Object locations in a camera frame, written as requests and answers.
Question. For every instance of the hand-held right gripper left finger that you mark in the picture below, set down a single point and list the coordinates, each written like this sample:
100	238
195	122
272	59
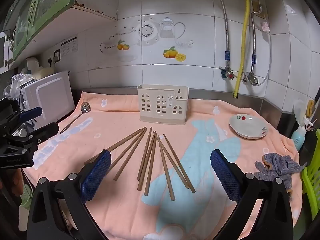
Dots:
96	175

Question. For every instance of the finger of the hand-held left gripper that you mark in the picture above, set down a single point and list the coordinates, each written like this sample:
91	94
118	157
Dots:
31	113
46	130

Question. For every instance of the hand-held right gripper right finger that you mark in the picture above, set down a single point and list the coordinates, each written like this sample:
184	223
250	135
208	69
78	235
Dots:
225	177

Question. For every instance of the bunch of wooden chopsticks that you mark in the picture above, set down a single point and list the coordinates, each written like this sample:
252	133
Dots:
150	165

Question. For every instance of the beige plastic utensil holder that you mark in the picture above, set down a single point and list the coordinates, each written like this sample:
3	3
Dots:
162	118

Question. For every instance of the person's left hand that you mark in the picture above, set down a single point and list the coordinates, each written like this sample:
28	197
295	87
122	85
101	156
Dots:
18	182

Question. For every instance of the white microwave oven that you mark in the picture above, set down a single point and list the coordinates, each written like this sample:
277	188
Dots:
50	97

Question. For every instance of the clear plastic bag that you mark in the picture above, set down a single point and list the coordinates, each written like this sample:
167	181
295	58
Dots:
17	80

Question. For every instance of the cream kitchen appliance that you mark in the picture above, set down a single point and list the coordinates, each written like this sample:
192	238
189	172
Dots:
40	72

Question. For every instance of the steel ladle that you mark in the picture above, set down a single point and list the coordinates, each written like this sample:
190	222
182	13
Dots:
85	107

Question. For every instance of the white flower print plate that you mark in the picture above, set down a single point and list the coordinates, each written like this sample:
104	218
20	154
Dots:
247	127

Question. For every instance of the peach printed towel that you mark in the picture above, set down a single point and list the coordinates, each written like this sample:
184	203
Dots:
112	120

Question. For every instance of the grey knitted cloth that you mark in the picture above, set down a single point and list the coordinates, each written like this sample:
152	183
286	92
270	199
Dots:
282	166

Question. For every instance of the white instruction sticker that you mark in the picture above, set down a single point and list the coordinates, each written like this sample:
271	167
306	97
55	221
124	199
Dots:
68	47

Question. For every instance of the pale blue bottle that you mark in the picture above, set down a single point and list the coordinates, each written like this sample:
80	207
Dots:
297	138

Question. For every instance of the green plastic basket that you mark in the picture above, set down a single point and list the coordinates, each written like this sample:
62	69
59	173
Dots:
311	177

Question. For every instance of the white rice paddle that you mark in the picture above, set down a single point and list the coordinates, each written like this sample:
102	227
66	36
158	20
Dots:
298	110

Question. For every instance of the steel water valve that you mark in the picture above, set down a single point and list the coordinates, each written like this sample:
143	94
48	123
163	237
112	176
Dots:
253	79

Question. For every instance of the yellow kitchen utensil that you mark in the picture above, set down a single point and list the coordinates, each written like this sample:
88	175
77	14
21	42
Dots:
310	106

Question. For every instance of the pink paper tag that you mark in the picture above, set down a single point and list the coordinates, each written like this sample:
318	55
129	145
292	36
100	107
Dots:
265	26

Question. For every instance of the black wall socket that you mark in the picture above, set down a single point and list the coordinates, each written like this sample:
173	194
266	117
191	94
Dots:
56	55

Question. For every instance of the green wall cabinet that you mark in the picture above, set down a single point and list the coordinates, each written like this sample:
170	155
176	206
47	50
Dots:
50	0

